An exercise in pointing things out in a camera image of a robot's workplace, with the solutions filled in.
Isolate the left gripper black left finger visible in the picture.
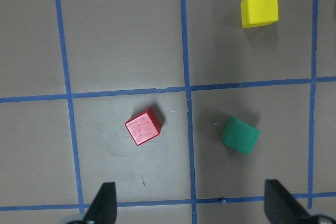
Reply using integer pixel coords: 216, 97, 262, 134
83, 182, 117, 223

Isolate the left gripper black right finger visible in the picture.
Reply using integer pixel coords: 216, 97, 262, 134
264, 179, 311, 223

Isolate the red wooden block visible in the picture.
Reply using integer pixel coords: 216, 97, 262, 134
125, 108, 162, 146

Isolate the green wooden block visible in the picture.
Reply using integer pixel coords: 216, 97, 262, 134
221, 116, 260, 155

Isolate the yellow wooden block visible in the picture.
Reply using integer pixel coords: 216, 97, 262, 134
240, 0, 279, 28

